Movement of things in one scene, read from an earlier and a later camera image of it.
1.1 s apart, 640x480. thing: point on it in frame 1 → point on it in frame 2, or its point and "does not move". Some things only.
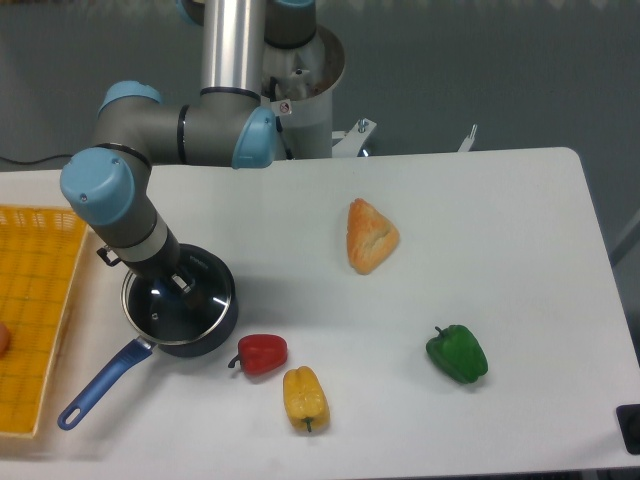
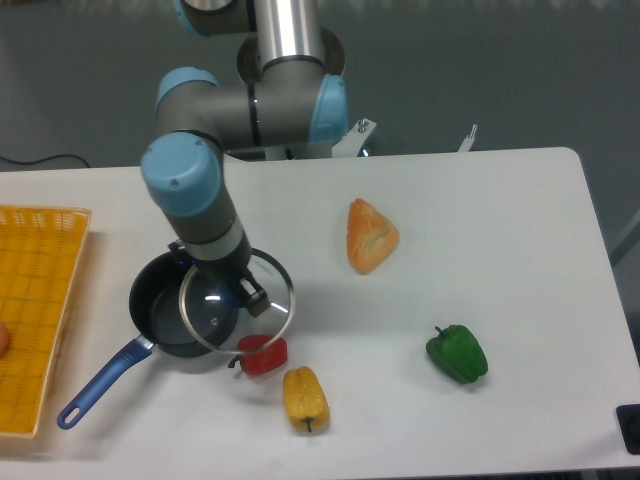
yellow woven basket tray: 39,253 does not move
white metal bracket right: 469,140 does not move
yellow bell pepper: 305,401 does not move
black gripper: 162,263 → 226,271
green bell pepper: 458,353 does not move
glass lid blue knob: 154,311 → 215,313
